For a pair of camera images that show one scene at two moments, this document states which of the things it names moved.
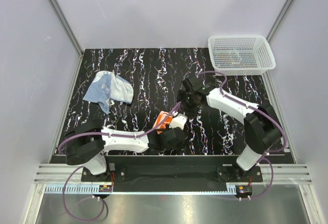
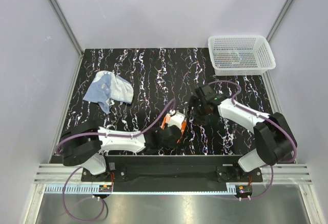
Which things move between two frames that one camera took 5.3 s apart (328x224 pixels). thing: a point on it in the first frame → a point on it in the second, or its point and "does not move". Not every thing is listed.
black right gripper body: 188,104 → 199,112
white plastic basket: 237,55 does not move
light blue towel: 108,86 does not move
